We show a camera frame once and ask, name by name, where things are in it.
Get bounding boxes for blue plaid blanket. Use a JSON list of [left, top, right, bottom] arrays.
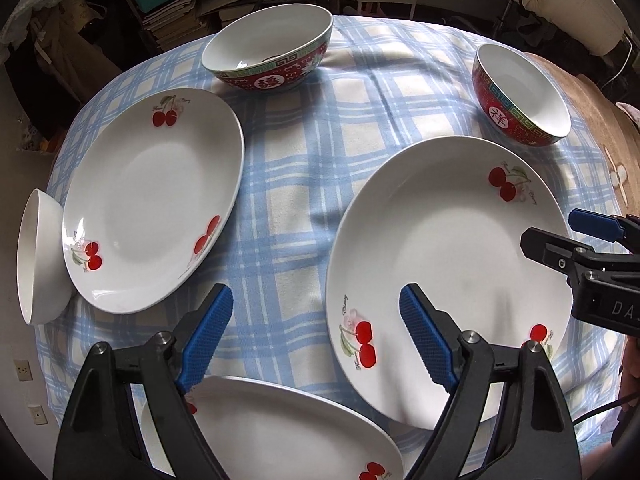
[[37, 12, 626, 480]]

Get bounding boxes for stack of books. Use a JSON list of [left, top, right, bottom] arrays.
[[142, 0, 216, 53]]

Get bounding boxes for tan hanging trousers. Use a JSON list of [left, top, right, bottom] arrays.
[[30, 0, 123, 106]]

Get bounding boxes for large red patterned bowl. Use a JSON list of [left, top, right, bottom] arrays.
[[201, 4, 334, 93]]

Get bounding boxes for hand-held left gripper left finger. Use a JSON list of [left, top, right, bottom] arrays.
[[52, 282, 236, 480]]

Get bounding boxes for clear plastic bag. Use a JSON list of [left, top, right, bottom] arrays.
[[10, 110, 57, 153]]

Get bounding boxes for white bedding storage bag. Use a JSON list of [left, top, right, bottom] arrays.
[[505, 0, 632, 56]]

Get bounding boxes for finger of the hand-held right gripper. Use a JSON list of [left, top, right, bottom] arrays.
[[568, 208, 640, 260], [520, 227, 601, 288]]

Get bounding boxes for white cherry print plate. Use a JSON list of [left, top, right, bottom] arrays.
[[61, 88, 246, 315], [325, 136, 573, 431], [140, 375, 405, 480]]

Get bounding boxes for plain white bowl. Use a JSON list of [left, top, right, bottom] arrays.
[[16, 188, 76, 325]]

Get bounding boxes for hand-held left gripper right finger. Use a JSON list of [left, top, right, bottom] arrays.
[[398, 282, 583, 480]]

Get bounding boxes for small red patterned bowl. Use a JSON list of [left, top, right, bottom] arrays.
[[472, 43, 572, 147]]

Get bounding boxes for black cable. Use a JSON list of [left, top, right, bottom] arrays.
[[571, 396, 628, 423]]

